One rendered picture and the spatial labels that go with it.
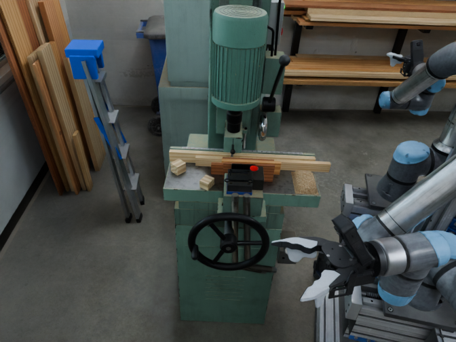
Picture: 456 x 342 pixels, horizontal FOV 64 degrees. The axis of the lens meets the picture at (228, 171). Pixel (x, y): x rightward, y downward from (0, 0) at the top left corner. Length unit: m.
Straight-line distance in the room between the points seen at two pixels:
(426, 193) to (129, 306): 1.65
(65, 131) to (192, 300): 1.40
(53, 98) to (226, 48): 1.55
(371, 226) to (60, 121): 2.10
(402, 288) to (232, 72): 0.78
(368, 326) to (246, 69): 0.94
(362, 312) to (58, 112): 2.07
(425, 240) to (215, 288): 1.17
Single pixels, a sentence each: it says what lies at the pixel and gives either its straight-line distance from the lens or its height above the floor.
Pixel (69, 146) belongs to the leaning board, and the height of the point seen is 0.39.
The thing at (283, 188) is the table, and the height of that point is 0.90.
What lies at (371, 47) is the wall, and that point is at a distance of 3.99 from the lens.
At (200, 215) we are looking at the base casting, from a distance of 1.47.
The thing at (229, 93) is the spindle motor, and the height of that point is 1.26.
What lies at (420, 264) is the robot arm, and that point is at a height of 1.22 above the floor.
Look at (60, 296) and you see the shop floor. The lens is 2.30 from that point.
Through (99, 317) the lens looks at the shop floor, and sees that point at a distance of 2.16.
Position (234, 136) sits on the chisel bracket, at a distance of 1.37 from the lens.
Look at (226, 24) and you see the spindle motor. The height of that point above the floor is 1.48.
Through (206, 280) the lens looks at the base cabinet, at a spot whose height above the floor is 0.36.
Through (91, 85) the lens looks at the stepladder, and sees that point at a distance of 2.05.
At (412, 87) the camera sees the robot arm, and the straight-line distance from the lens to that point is 1.59.
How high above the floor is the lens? 1.79
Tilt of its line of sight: 37 degrees down
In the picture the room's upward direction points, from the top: 3 degrees clockwise
